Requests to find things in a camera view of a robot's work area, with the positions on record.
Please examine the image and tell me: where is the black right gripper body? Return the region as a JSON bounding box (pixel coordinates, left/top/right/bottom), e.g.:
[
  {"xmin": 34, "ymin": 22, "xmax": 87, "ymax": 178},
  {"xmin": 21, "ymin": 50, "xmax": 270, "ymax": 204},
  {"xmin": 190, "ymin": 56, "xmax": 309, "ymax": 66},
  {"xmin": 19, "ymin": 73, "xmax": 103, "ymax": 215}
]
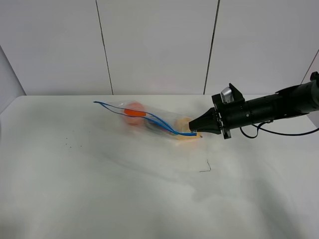
[{"xmin": 212, "ymin": 83, "xmax": 245, "ymax": 139}]

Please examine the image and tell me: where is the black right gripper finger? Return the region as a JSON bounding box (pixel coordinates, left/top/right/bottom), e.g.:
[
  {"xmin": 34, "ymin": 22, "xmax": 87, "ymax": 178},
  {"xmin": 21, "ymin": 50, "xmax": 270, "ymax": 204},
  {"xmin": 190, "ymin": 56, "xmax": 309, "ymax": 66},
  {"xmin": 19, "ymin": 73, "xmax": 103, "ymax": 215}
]
[
  {"xmin": 188, "ymin": 108, "xmax": 216, "ymax": 131},
  {"xmin": 196, "ymin": 125, "xmax": 221, "ymax": 134}
]

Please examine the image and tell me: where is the clear zip bag blue seal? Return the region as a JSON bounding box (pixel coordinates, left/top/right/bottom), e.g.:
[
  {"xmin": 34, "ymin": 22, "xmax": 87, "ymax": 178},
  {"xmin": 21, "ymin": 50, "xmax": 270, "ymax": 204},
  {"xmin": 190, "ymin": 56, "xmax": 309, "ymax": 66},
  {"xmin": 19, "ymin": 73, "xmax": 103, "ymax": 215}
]
[{"xmin": 93, "ymin": 101, "xmax": 203, "ymax": 145}]

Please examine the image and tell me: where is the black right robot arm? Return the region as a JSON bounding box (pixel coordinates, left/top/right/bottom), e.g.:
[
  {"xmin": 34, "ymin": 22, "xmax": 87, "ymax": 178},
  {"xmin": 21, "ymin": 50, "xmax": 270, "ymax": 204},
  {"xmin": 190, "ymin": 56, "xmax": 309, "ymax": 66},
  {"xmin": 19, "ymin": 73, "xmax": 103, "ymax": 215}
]
[{"xmin": 188, "ymin": 72, "xmax": 319, "ymax": 139}]

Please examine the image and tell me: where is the yellow toy pear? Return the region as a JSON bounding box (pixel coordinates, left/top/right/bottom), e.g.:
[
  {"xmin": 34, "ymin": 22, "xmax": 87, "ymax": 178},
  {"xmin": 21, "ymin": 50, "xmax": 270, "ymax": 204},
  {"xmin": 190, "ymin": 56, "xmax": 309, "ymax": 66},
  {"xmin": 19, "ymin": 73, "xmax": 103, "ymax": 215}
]
[{"xmin": 174, "ymin": 117, "xmax": 202, "ymax": 140}]

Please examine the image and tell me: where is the orange toy fruit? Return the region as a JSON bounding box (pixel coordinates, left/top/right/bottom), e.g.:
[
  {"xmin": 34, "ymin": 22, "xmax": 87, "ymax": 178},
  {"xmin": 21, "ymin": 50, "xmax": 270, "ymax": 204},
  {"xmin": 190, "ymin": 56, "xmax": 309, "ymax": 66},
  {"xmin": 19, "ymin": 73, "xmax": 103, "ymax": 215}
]
[{"xmin": 123, "ymin": 102, "xmax": 146, "ymax": 126}]

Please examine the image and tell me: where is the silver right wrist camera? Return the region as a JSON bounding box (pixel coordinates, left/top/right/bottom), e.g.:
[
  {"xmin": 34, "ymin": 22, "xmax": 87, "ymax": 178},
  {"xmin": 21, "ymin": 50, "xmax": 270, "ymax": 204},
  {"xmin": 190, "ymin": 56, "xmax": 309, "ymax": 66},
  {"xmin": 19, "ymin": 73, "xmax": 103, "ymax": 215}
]
[{"xmin": 220, "ymin": 87, "xmax": 234, "ymax": 104}]

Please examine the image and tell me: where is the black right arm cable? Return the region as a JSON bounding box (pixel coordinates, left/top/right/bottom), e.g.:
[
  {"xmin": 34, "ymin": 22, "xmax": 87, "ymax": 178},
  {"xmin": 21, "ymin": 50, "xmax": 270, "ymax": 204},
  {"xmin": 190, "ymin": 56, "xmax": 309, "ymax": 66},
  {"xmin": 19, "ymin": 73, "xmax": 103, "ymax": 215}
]
[{"xmin": 239, "ymin": 120, "xmax": 319, "ymax": 139}]

